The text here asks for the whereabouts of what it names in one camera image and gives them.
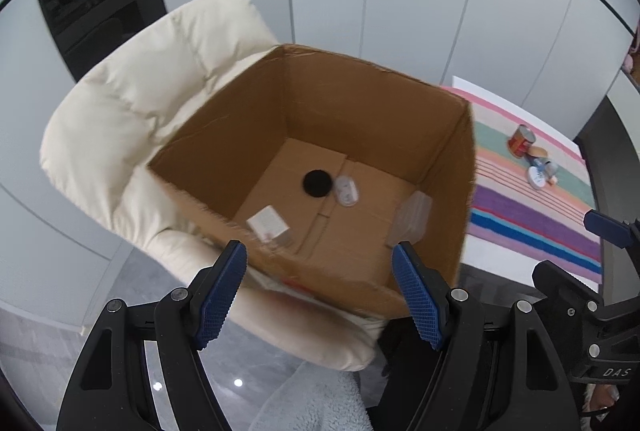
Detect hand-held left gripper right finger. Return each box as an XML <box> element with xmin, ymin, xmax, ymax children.
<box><xmin>391</xmin><ymin>240</ymin><xmax>582</xmax><ymax>431</ymax></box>

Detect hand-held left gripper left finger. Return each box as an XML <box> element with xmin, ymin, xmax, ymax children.
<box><xmin>56</xmin><ymin>239</ymin><xmax>248</xmax><ymax>431</ymax></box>

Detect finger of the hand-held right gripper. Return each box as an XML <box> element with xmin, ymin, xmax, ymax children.
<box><xmin>531</xmin><ymin>259</ymin><xmax>640</xmax><ymax>327</ymax></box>
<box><xmin>583</xmin><ymin>209</ymin><xmax>640</xmax><ymax>252</ymax></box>

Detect translucent square container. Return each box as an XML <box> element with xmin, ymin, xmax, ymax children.
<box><xmin>385</xmin><ymin>191</ymin><xmax>433</xmax><ymax>248</ymax></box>

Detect small white square box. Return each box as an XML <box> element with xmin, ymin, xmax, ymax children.
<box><xmin>246</xmin><ymin>206</ymin><xmax>293</xmax><ymax>246</ymax></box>

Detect brown jar with silver lid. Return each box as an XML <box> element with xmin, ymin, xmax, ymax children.
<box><xmin>508</xmin><ymin>124</ymin><xmax>537</xmax><ymax>156</ymax></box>

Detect small clear jar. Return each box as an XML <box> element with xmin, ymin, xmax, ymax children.
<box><xmin>332</xmin><ymin>175</ymin><xmax>358</xmax><ymax>208</ymax></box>

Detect black round compact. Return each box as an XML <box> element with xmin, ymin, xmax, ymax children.
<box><xmin>302</xmin><ymin>170</ymin><xmax>332</xmax><ymax>198</ymax></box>

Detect brown cardboard box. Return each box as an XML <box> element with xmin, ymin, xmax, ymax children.
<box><xmin>146</xmin><ymin>43</ymin><xmax>478</xmax><ymax>319</ymax></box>

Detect striped colourful towel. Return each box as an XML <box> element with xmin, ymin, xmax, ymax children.
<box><xmin>440</xmin><ymin>86</ymin><xmax>603</xmax><ymax>284</ymax></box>

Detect person's legs in black pants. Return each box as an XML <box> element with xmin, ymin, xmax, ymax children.
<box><xmin>365</xmin><ymin>316</ymin><xmax>441</xmax><ymax>431</ymax></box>

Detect light blue fluffy garment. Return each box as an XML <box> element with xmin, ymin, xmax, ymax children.
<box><xmin>260</xmin><ymin>361</ymin><xmax>373</xmax><ymax>431</ymax></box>

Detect cream padded chair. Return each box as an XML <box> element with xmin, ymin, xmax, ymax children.
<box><xmin>40</xmin><ymin>0</ymin><xmax>381</xmax><ymax>372</ymax></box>

